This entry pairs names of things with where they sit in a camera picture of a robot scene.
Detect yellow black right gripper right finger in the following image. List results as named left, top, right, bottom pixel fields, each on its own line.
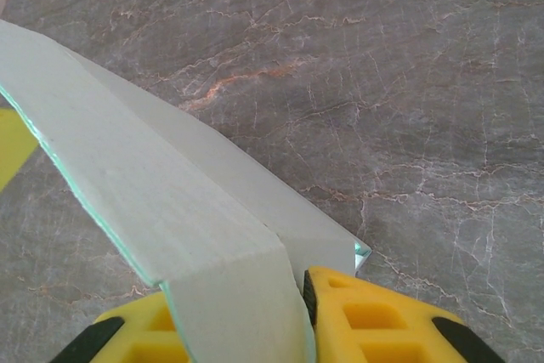
left=303, top=265, right=507, bottom=363

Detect light teal paper box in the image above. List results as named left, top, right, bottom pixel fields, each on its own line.
left=0, top=18, right=372, bottom=363

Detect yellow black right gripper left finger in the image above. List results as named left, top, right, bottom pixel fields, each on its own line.
left=49, top=292, right=190, bottom=363

